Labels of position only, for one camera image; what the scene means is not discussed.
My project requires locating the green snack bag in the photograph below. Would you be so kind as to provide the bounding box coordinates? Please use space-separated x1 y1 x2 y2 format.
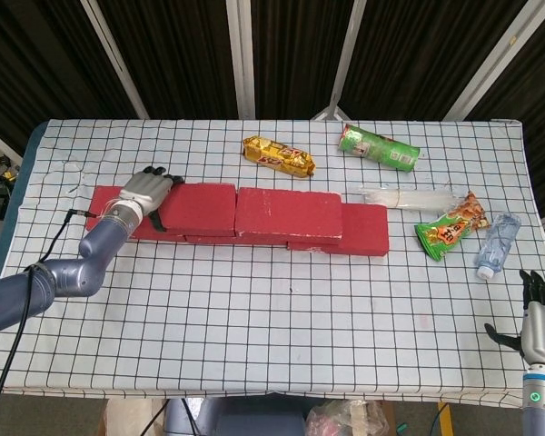
413 190 491 263

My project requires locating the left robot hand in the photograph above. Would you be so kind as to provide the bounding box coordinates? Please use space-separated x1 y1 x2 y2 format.
117 165 186 233

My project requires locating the white frame bar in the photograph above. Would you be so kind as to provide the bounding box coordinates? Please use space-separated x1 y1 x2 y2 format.
312 0 370 122
225 0 257 120
439 0 540 122
80 0 150 120

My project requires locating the white black grid tablecloth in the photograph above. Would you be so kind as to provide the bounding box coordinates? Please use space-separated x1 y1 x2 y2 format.
0 117 545 401

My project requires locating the clear plastic cup stack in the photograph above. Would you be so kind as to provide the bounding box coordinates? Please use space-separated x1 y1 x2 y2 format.
361 184 460 213

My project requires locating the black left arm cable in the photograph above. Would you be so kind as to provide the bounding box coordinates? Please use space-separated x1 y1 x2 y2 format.
0 207 99 432

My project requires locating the grey robot torso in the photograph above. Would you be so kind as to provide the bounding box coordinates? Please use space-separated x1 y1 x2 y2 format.
163 395 308 436

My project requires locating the red brick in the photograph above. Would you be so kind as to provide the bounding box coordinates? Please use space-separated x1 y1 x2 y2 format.
84 184 187 242
233 185 345 242
156 182 237 238
285 203 391 259
184 233 238 245

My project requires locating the green chips can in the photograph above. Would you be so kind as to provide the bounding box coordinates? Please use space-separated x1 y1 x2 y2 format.
336 123 422 174

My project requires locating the clear plastic water bottle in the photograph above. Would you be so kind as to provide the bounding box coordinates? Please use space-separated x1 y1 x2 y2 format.
475 213 523 281

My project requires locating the gold biscuit packet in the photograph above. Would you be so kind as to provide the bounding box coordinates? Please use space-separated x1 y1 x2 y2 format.
241 134 317 179

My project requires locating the dark pleated curtain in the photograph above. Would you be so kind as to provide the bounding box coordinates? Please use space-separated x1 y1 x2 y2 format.
0 0 545 219

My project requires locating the clear plastic bag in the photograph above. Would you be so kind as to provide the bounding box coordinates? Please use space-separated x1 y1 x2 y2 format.
306 398 391 436

